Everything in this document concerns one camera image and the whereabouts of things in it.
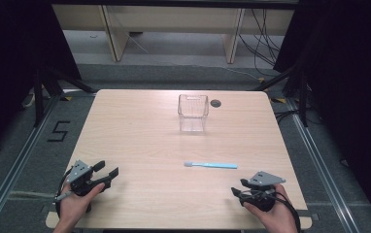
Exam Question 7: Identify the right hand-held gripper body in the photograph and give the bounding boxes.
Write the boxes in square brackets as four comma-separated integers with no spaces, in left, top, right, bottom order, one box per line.
[242,170,287,213]

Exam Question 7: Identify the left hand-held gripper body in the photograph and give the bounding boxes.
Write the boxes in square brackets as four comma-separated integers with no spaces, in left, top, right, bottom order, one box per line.
[66,159,95,197]

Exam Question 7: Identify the light blue toothbrush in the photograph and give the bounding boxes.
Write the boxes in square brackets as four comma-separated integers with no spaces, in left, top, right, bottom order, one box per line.
[184,160,239,170]

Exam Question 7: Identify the clear plastic container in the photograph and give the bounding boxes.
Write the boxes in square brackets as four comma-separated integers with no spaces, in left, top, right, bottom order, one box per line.
[177,93,210,133]

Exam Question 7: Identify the person's right hand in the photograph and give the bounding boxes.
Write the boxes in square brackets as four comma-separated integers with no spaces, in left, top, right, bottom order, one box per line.
[243,183,298,229]

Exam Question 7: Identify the person's left hand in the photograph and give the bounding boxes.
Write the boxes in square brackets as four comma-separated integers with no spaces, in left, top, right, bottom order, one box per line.
[55,182,106,227]

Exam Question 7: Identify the grey plug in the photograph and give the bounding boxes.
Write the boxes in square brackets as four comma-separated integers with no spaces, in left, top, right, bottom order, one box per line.
[53,191,74,204]

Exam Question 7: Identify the black tape floor mark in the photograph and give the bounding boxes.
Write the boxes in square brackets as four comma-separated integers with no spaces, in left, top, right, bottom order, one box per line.
[47,120,72,143]

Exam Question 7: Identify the black metal stand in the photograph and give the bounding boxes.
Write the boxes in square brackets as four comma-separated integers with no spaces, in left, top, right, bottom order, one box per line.
[32,64,98,128]
[253,64,310,128]

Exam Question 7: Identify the black curtain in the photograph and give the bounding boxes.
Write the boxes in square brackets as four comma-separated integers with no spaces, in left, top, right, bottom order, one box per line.
[273,0,371,225]
[0,0,83,163]

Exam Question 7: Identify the beige desk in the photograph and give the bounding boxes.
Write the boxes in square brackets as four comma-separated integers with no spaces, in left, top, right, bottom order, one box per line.
[51,3,295,64]

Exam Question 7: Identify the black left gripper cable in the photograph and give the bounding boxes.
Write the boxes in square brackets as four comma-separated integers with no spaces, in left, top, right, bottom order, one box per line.
[55,167,75,218]

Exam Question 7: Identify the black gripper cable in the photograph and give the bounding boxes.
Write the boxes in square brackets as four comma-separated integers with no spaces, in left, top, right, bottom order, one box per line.
[269,191,302,233]
[55,167,75,218]

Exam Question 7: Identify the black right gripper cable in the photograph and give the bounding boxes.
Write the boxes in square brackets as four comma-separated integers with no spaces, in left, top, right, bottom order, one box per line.
[269,191,302,233]

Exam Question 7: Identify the metal floor rail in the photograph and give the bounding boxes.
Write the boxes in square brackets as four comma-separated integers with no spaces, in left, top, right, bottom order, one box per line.
[0,93,62,233]
[286,96,360,233]

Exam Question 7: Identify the black floor cable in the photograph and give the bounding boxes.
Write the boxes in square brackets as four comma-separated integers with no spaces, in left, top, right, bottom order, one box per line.
[273,109,322,125]

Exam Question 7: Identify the black hanging cables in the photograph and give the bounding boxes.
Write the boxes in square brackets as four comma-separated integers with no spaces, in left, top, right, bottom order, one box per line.
[238,8,286,78]

